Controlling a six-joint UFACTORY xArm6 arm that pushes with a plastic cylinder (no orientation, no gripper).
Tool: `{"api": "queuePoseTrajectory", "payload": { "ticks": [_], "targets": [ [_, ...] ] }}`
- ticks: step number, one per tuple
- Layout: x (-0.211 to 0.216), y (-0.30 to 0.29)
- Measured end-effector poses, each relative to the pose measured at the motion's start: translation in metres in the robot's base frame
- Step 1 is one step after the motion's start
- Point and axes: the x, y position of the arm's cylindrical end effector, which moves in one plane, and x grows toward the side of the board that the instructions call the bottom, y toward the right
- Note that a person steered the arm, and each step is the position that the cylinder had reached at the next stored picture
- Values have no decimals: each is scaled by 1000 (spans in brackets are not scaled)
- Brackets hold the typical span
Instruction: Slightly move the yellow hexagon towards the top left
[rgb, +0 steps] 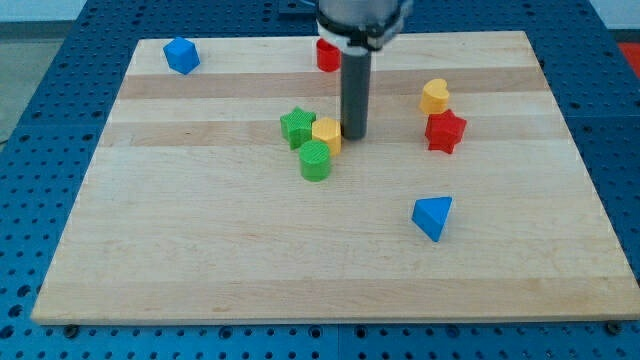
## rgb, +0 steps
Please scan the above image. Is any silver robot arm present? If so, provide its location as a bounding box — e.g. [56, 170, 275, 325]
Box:
[316, 0, 414, 141]

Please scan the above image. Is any green cylinder block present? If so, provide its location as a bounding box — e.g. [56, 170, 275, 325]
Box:
[299, 140, 331, 182]

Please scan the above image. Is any yellow heart block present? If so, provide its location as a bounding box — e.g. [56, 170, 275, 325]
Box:
[419, 78, 450, 115]

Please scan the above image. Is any blue triangle block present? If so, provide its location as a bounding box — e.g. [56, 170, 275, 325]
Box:
[411, 197, 453, 242]

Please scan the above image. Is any blue cube block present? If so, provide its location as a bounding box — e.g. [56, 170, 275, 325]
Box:
[163, 37, 200, 75]

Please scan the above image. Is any red star block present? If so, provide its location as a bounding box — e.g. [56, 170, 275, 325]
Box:
[425, 109, 467, 154]

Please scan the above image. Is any wooden board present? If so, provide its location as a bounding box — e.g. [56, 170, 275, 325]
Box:
[31, 31, 639, 325]

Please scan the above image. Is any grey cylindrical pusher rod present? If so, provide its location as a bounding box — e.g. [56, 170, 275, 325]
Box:
[340, 52, 371, 140]

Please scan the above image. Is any yellow hexagon block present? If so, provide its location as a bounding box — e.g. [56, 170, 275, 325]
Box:
[312, 117, 342, 156]

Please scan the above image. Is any green star block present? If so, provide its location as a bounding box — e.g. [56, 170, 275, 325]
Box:
[280, 107, 316, 150]

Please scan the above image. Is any red cylinder block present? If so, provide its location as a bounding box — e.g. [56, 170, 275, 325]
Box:
[316, 38, 341, 72]

